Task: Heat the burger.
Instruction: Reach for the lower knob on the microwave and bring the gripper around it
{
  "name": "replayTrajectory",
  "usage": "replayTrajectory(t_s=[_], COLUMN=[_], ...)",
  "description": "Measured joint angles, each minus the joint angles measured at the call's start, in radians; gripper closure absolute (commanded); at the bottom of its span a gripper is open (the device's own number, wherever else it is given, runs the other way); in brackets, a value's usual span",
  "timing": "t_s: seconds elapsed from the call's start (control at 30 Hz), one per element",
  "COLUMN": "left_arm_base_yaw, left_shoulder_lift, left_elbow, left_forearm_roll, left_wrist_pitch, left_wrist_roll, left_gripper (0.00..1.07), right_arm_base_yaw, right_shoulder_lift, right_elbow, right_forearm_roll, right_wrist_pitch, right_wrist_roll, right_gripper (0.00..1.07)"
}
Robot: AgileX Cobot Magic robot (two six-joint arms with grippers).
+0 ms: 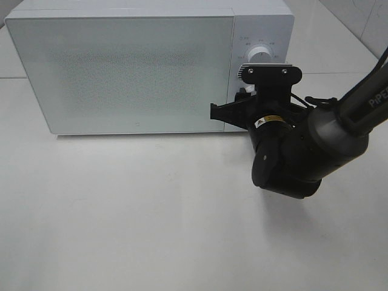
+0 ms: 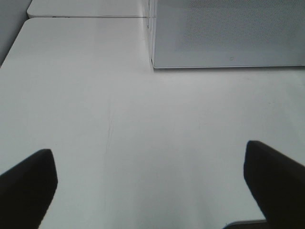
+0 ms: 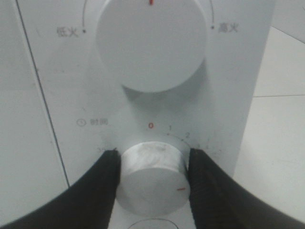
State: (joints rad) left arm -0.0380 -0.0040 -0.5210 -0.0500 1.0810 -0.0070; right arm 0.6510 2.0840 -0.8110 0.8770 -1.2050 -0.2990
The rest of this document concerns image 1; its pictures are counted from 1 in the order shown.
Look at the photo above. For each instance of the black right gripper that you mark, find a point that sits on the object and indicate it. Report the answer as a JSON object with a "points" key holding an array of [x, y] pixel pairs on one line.
{"points": [[262, 119]]}

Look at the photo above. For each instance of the white timer knob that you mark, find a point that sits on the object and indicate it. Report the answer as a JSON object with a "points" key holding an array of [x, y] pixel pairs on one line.
{"points": [[250, 88]]}

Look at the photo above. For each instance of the white microwave door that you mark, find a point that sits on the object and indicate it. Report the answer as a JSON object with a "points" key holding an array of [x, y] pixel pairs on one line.
{"points": [[126, 75]]}

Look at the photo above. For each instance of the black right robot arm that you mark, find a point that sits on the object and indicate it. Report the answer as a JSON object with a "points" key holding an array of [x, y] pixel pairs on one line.
{"points": [[297, 145]]}

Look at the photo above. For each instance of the white upper power knob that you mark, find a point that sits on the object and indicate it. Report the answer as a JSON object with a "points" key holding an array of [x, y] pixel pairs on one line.
{"points": [[259, 54]]}

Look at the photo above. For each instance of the white microwave oven body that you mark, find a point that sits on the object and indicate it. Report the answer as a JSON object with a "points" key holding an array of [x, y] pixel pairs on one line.
{"points": [[268, 23]]}

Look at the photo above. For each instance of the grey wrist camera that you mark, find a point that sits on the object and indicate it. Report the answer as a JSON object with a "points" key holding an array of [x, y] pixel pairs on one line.
{"points": [[271, 80]]}

